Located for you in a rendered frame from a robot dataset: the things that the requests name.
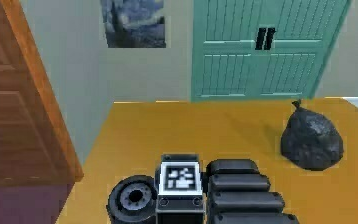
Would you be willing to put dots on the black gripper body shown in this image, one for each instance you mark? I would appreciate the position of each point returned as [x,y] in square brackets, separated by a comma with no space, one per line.
[133,200]

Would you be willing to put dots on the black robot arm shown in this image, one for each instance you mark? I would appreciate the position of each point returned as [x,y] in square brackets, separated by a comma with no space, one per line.
[240,196]

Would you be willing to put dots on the brown wooden room door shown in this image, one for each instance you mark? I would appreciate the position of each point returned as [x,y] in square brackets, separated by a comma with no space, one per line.
[20,100]

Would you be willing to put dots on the teal cupboard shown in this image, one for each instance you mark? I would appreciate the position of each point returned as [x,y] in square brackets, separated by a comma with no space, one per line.
[260,63]

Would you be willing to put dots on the black garbage bag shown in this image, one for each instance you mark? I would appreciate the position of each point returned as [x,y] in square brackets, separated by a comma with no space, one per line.
[312,140]

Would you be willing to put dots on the blue framed wall picture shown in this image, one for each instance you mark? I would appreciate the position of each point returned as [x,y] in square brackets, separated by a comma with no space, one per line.
[135,23]

